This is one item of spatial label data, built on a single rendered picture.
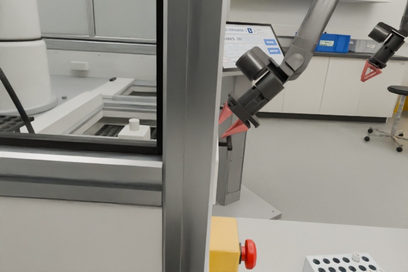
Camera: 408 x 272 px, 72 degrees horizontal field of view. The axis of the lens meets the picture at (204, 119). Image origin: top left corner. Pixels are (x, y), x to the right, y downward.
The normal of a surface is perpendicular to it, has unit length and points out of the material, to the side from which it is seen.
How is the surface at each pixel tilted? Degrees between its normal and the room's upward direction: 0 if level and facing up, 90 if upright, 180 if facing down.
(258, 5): 90
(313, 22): 63
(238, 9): 90
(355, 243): 0
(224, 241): 0
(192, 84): 90
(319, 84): 90
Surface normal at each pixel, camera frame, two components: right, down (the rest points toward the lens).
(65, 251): -0.04, 0.33
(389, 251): 0.05, -0.94
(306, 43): -0.05, -0.09
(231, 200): 0.57, 0.30
